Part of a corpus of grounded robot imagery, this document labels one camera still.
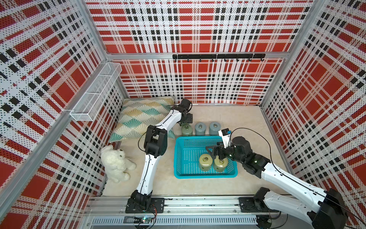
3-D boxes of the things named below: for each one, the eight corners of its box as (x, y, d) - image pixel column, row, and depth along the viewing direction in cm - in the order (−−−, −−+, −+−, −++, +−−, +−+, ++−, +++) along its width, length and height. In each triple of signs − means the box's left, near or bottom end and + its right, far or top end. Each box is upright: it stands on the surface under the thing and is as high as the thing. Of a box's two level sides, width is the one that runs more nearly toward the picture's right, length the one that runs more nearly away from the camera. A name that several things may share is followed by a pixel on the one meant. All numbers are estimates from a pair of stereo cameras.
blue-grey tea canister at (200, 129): (195, 135, 102) (195, 129, 96) (195, 128, 106) (195, 122, 100) (205, 135, 102) (206, 129, 96) (204, 128, 106) (205, 122, 100)
